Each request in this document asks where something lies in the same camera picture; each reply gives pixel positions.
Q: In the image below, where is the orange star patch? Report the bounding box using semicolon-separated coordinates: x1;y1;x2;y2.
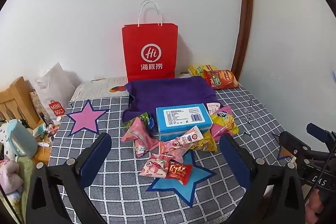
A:
272;132;296;161

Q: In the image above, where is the person's right hand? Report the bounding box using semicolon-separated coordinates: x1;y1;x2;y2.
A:
306;187;324;224

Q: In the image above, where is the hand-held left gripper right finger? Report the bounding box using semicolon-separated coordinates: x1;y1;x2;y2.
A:
219;133;306;224

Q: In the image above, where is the orange chips bag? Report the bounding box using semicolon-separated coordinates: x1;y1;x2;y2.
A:
203;69;240;90

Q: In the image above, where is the patterned gift bag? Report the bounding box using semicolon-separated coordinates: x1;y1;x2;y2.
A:
29;90;54;127

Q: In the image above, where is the small red packet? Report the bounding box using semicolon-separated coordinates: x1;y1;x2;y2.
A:
165;162;193;186

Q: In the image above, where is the brown wooden door frame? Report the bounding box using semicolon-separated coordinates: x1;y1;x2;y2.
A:
231;0;254;83

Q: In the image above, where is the grey checkered blanket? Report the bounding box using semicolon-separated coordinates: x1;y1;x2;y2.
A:
49;82;298;224

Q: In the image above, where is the blue star patch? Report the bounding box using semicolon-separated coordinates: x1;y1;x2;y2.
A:
146;151;217;208

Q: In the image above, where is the pink plush toy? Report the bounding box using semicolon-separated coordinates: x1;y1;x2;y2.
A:
0;158;25;195

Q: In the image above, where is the wooden furniture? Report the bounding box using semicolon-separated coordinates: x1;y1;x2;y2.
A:
0;76;45;130

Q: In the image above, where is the pink star patch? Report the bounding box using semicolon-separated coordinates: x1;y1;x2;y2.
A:
66;99;110;137

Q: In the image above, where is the white plastic shopping bag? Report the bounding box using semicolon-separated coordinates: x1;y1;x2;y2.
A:
34;63;76;125

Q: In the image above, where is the yellow chips bag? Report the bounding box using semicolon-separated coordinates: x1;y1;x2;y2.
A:
188;64;217;77

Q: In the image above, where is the long pink white packet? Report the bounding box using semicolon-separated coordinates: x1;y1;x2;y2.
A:
158;126;204;163

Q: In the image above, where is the dark blue packet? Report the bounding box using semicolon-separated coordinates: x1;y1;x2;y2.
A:
147;114;158;132

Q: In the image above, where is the white fruit print quilt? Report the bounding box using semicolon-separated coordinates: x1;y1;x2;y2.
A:
70;70;193;102

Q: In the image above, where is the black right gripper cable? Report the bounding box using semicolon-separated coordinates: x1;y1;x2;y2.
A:
304;144;336;205

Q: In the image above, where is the red paper bag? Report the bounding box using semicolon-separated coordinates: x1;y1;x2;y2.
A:
121;0;179;83

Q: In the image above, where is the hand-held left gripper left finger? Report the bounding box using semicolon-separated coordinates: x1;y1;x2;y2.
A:
25;132;113;224

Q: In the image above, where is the yellow triangular packet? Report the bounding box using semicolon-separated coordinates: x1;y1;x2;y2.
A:
189;130;218;152

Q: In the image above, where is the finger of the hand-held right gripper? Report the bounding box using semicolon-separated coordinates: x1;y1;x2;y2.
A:
307;123;336;146
272;132;319;161

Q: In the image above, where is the light blue container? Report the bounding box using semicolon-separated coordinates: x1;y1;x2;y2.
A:
0;119;38;159

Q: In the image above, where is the blue tissue box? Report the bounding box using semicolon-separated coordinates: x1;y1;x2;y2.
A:
156;103;213;142

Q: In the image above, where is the green packet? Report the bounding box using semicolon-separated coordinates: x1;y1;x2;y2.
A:
124;112;150;131

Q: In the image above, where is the large pink packet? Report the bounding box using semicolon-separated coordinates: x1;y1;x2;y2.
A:
121;117;158;157

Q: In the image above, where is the pink peach print packet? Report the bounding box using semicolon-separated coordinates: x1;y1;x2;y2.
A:
139;153;172;178

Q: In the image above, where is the purple fabric box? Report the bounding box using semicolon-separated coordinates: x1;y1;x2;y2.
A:
121;76;223;123

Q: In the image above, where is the yellow and pink fries packet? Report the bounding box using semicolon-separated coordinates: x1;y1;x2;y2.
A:
209;106;240;142

